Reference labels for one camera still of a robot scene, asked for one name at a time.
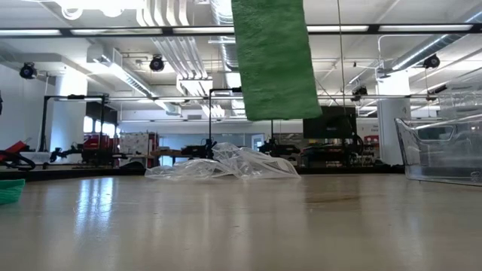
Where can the white patterned box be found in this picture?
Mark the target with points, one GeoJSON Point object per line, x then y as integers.
{"type": "Point", "coordinates": [133, 143]}

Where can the red machine part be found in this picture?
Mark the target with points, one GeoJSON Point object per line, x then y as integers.
{"type": "Point", "coordinates": [15, 148]}

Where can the black background rig frame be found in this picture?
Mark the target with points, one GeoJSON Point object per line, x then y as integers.
{"type": "Point", "coordinates": [45, 128]}

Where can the green flat elastic band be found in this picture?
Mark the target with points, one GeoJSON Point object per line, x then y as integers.
{"type": "Point", "coordinates": [11, 192]}

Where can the black monitor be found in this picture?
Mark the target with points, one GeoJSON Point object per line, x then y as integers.
{"type": "Point", "coordinates": [335, 124]}

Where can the green woven bandage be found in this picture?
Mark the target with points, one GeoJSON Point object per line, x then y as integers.
{"type": "Point", "coordinates": [275, 60]}

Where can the red tool cart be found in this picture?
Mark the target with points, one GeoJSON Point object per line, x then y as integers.
{"type": "Point", "coordinates": [98, 145]}

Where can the clear plastic bin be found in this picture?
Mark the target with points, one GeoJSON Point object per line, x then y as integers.
{"type": "Point", "coordinates": [440, 158]}

